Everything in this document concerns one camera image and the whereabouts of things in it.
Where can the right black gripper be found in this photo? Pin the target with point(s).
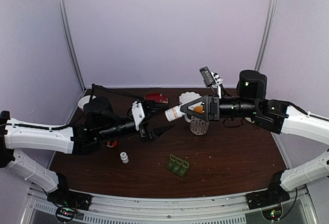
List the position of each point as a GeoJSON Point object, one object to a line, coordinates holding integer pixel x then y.
{"type": "Point", "coordinates": [214, 107]}

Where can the green pill organizer box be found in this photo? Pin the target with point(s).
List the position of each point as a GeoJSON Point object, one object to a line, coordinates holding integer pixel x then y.
{"type": "Point", "coordinates": [177, 166]}

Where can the aluminium frame post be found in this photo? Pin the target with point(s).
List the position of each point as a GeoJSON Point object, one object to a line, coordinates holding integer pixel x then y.
{"type": "Point", "coordinates": [70, 44]}
{"type": "Point", "coordinates": [270, 16]}

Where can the small white bottle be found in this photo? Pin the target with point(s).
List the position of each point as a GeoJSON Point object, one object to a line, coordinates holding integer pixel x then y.
{"type": "Point", "coordinates": [124, 157]}

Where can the red floral plate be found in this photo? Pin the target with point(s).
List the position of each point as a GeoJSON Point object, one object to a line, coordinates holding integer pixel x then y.
{"type": "Point", "coordinates": [157, 97]}

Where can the white labelled pill bottle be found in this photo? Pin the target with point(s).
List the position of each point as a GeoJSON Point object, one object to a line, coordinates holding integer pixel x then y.
{"type": "Point", "coordinates": [174, 113]}

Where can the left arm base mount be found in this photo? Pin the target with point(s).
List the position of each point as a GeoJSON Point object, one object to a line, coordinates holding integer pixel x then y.
{"type": "Point", "coordinates": [71, 199]}

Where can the left aluminium frame post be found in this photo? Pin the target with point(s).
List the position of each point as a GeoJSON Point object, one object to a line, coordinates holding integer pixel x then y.
{"type": "Point", "coordinates": [70, 44]}

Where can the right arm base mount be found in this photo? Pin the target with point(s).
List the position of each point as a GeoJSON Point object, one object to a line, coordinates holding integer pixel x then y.
{"type": "Point", "coordinates": [266, 198]}

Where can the front aluminium rail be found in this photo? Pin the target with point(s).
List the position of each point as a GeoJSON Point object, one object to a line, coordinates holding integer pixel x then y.
{"type": "Point", "coordinates": [231, 208]}

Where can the right aluminium frame post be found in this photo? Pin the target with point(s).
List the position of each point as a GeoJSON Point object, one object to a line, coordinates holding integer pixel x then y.
{"type": "Point", "coordinates": [270, 16]}

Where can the white scalloped bowl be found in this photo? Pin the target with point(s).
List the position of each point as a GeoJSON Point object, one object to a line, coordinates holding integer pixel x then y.
{"type": "Point", "coordinates": [188, 96]}

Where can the patterned mug orange inside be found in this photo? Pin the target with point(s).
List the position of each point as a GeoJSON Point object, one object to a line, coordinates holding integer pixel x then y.
{"type": "Point", "coordinates": [198, 126]}

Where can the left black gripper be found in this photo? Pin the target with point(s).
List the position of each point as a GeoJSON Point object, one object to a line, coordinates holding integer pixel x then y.
{"type": "Point", "coordinates": [154, 133]}

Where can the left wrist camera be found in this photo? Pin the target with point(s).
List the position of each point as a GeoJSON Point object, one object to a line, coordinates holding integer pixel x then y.
{"type": "Point", "coordinates": [144, 110]}

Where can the orange pill bottle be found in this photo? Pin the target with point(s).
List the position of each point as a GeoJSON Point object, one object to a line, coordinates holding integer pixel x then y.
{"type": "Point", "coordinates": [112, 143]}

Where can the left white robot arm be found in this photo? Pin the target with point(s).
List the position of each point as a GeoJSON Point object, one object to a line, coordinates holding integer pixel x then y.
{"type": "Point", "coordinates": [101, 126]}

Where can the small white bowl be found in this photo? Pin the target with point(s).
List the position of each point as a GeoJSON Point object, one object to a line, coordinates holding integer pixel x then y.
{"type": "Point", "coordinates": [84, 100]}

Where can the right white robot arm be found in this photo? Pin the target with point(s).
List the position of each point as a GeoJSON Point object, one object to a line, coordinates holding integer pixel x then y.
{"type": "Point", "coordinates": [276, 116]}

